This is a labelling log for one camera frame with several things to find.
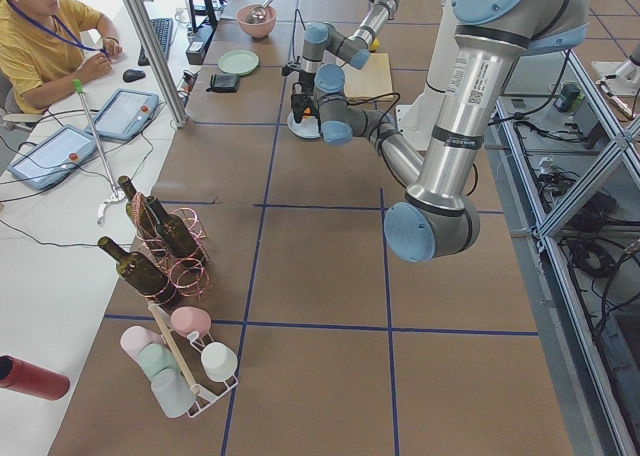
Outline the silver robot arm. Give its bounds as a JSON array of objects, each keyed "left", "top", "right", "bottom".
[
  {"left": 292, "top": 0, "right": 400, "bottom": 103},
  {"left": 288, "top": 0, "right": 589, "bottom": 262}
]

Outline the white cup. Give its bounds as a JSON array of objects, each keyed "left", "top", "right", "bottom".
[{"left": 201, "top": 342, "right": 238, "bottom": 382}]

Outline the dark wine bottle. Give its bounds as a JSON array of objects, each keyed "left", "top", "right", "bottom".
[
  {"left": 97, "top": 236, "right": 177, "bottom": 308},
  {"left": 146, "top": 196, "right": 206, "bottom": 268},
  {"left": 118, "top": 175, "right": 157, "bottom": 240}
]

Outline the dark wine bottle lower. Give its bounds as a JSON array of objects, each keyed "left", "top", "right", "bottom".
[{"left": 146, "top": 196, "right": 206, "bottom": 268}]

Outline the light green plate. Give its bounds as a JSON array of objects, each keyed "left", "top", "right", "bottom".
[{"left": 218, "top": 49, "right": 260, "bottom": 76}]

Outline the wooden cutting board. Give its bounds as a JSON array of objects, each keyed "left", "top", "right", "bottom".
[{"left": 337, "top": 52, "right": 393, "bottom": 102}]

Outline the dark wine bottle upper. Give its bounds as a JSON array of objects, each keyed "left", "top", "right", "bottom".
[{"left": 97, "top": 236, "right": 177, "bottom": 308}]

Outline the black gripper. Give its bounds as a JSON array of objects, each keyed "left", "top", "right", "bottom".
[
  {"left": 290, "top": 93, "right": 318, "bottom": 122},
  {"left": 296, "top": 70, "right": 315, "bottom": 101}
]

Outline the mint green cup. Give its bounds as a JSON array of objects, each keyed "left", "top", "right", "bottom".
[{"left": 136, "top": 343, "right": 180, "bottom": 380}]

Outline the aluminium frame post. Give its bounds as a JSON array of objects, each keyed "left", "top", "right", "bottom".
[{"left": 122, "top": 0, "right": 188, "bottom": 128}]

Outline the black keyboard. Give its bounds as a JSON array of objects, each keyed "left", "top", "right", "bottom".
[{"left": 137, "top": 17, "right": 175, "bottom": 68}]

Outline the pink bowl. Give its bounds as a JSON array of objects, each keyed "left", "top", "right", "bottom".
[{"left": 236, "top": 4, "right": 276, "bottom": 39}]

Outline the light blue plate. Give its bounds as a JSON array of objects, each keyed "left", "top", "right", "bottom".
[{"left": 287, "top": 112, "right": 321, "bottom": 140}]

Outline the person in yellow shirt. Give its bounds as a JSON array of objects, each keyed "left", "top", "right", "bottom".
[{"left": 1, "top": 0, "right": 122, "bottom": 114}]

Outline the teach pendant tablet far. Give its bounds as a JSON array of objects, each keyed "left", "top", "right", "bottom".
[{"left": 93, "top": 88, "right": 159, "bottom": 142}]

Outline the black computer mouse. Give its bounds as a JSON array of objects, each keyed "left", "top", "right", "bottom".
[{"left": 122, "top": 69, "right": 146, "bottom": 83}]

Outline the red thermos bottle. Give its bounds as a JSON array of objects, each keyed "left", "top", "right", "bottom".
[{"left": 1, "top": 355, "right": 70, "bottom": 401}]

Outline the dark grey folded cloth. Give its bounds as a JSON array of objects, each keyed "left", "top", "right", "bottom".
[{"left": 207, "top": 73, "right": 240, "bottom": 94}]

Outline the white wire cup rack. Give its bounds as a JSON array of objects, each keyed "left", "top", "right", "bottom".
[{"left": 148, "top": 304, "right": 239, "bottom": 419}]

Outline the pale pink cup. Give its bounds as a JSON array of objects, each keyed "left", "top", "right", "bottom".
[{"left": 120, "top": 326, "right": 165, "bottom": 362}]

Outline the copper wire bottle rack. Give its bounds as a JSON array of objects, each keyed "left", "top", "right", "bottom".
[{"left": 136, "top": 208, "right": 208, "bottom": 312}]

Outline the metal scoop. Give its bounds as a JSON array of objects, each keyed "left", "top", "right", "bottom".
[{"left": 244, "top": 0, "right": 274, "bottom": 24}]

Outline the teach pendant tablet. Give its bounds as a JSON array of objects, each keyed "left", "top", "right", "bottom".
[
  {"left": 8, "top": 125, "right": 97, "bottom": 190},
  {"left": 93, "top": 88, "right": 159, "bottom": 142}
]

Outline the light blue cup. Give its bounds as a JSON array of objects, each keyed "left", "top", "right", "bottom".
[{"left": 151, "top": 368, "right": 196, "bottom": 418}]

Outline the reacher grabber stick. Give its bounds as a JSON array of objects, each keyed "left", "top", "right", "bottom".
[{"left": 72, "top": 78, "right": 125, "bottom": 226}]

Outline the teach pendant tablet near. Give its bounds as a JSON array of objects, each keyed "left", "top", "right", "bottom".
[{"left": 8, "top": 125, "right": 97, "bottom": 190}]

